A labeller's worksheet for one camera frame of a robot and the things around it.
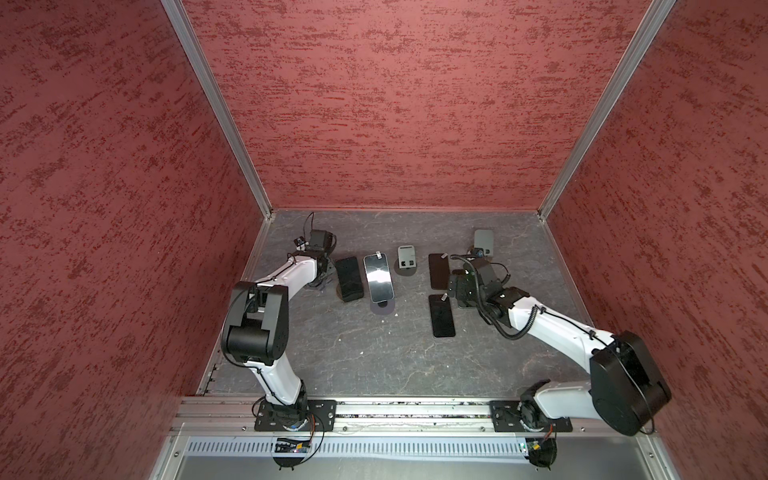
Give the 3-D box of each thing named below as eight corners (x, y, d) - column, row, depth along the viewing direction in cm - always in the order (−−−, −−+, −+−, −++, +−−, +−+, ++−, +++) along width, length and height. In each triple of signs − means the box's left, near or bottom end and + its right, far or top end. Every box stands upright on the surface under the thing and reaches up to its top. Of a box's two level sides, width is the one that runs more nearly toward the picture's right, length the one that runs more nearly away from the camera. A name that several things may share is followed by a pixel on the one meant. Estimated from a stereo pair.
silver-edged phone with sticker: (373, 310, 95) (370, 289, 84) (366, 277, 103) (363, 254, 92) (394, 306, 96) (395, 284, 85) (386, 273, 104) (385, 250, 93)
